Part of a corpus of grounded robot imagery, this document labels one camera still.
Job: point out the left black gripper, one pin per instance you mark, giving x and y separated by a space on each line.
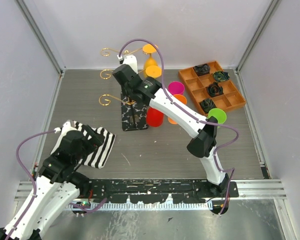
94 142

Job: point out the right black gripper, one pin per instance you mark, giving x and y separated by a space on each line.
134 72

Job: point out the gold wine glass rack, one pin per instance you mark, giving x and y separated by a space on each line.
133 114

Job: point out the yellow plastic wine glass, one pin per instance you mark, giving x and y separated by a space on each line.
149 50

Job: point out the red plastic wine glass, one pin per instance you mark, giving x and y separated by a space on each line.
154 118

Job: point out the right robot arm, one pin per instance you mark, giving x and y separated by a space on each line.
202 130

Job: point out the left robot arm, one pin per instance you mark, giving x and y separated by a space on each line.
56 185

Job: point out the pink plastic wine glass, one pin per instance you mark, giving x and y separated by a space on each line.
176 88

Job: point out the green plastic wine glass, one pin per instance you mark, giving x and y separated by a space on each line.
219 114

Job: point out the black white striped cloth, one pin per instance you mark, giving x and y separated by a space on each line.
99 157

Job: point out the dark rose top left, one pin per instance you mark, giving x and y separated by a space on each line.
202 69

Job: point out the dark rose bottom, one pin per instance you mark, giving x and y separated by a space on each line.
207 105

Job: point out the dark red rose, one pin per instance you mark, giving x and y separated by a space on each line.
215 90

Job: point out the orange compartment tray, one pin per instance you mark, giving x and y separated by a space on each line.
196 87

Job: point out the dark green rose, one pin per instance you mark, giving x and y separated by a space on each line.
221 76

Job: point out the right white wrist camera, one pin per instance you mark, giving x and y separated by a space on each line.
129 60

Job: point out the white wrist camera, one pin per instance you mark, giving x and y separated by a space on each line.
65 128
129 60

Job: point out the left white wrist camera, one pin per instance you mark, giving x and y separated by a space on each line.
65 128

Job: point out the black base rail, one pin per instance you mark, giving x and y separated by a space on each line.
150 191

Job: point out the white slotted cable duct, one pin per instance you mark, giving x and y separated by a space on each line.
166 206

